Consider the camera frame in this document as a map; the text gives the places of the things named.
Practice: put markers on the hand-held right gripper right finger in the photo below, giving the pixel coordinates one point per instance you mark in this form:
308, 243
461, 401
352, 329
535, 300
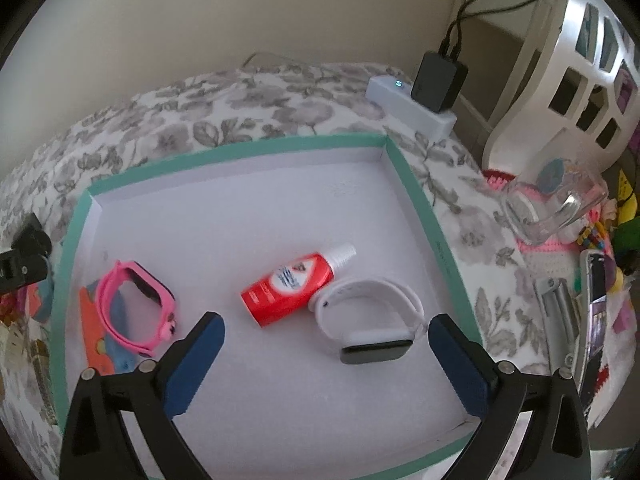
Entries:
457, 365

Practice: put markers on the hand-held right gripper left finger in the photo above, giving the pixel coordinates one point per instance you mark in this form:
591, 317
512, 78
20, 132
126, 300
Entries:
192, 365

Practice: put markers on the white smartwatch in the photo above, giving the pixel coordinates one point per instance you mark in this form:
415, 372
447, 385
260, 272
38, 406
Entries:
375, 352

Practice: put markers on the pink smartwatch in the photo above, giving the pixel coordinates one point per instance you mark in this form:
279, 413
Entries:
107, 310

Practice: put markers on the red bottle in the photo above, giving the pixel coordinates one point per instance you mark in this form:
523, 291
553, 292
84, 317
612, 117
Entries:
285, 285

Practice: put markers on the white box teal rim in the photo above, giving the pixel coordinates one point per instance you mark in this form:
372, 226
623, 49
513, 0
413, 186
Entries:
300, 200

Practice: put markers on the black toy car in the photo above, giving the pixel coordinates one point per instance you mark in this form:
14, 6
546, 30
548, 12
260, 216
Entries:
30, 235

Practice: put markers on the silver metal tool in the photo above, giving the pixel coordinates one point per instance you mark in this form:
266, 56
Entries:
555, 310

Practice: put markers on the pink white crochet mat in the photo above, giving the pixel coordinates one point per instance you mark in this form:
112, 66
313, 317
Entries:
545, 256

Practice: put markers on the smartphone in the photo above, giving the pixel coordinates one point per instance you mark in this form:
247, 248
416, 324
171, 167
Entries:
595, 310

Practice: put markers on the clear glass jar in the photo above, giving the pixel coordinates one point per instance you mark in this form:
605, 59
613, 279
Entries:
550, 220

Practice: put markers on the colourful toy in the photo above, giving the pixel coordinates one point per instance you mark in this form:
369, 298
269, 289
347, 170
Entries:
626, 240

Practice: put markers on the floral blanket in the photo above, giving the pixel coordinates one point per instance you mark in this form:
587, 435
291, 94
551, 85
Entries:
250, 105

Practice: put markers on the white power strip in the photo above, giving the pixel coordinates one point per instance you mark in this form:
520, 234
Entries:
385, 92

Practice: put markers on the black power adapter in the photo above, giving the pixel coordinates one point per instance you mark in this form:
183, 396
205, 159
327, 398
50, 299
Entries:
435, 82

